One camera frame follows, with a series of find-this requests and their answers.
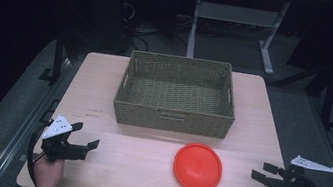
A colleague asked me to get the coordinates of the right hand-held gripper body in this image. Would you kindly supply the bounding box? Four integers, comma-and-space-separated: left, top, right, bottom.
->
272, 152, 333, 187

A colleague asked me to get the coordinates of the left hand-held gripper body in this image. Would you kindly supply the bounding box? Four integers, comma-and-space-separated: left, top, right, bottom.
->
38, 112, 91, 167

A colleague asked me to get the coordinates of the orange frisbee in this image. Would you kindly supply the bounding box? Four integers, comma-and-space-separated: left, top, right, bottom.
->
169, 140, 227, 187

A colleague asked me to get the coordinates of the green woven basket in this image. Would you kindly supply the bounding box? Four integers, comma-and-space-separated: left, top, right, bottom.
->
109, 45, 245, 142

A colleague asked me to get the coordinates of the person's left hand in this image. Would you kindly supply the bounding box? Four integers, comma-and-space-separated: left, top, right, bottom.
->
29, 153, 67, 187

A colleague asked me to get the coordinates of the tangle of floor cables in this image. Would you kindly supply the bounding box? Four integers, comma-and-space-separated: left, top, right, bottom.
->
114, 0, 235, 66

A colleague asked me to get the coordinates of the grey metal desk frame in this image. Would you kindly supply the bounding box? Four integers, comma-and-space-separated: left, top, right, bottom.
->
183, 0, 292, 78

